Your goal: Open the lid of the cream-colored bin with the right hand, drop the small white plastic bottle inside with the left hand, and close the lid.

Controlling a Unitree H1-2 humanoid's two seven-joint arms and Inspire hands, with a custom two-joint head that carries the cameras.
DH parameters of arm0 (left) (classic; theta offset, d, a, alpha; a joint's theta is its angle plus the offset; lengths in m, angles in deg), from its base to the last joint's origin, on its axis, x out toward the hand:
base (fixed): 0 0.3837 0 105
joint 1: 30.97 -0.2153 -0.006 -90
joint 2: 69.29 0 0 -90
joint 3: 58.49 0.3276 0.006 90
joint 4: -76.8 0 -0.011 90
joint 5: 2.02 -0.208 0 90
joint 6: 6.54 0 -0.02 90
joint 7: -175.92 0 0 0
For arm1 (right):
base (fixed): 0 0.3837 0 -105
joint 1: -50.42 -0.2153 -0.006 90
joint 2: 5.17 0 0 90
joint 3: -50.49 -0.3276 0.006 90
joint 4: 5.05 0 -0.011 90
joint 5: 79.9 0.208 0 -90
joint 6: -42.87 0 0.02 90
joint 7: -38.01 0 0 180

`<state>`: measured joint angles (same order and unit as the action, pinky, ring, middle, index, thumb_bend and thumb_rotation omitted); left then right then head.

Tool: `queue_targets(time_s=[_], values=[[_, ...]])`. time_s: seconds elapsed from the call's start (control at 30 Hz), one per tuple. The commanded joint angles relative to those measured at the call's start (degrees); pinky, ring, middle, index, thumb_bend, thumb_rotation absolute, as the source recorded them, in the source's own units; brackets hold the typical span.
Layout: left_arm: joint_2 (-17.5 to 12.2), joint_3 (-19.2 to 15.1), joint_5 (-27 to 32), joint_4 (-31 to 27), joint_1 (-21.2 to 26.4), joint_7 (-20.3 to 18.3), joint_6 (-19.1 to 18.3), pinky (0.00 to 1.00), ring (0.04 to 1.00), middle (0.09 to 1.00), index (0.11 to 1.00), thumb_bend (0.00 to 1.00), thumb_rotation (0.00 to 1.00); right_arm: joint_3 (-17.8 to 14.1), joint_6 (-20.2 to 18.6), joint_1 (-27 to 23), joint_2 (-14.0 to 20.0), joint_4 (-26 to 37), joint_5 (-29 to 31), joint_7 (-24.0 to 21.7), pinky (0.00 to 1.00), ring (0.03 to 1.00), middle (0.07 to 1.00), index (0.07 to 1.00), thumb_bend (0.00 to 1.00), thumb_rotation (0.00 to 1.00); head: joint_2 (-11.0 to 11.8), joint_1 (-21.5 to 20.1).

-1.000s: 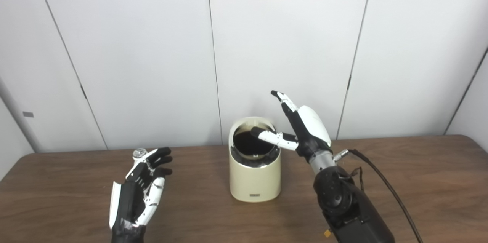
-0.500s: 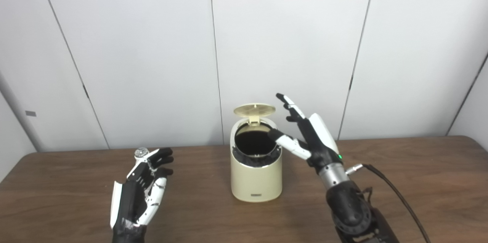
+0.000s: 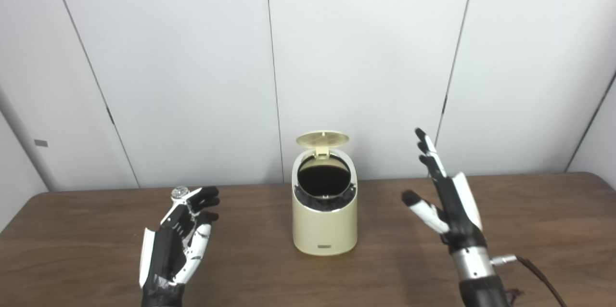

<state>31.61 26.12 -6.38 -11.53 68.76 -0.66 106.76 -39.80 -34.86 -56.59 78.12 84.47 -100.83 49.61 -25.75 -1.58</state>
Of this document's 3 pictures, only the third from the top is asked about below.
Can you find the cream-colored cylindrical bin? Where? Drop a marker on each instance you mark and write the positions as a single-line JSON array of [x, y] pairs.
[[325, 230]]

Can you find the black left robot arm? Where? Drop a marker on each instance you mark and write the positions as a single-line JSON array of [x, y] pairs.
[[162, 299]]

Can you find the small white plastic bottle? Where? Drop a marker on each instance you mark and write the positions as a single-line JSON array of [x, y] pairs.
[[179, 193]]

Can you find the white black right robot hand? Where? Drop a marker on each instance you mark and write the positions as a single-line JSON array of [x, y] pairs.
[[457, 211]]

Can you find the round cream bin lid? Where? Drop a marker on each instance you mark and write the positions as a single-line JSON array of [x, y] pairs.
[[322, 139]]

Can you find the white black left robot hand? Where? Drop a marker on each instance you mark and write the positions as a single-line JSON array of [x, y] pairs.
[[163, 254]]

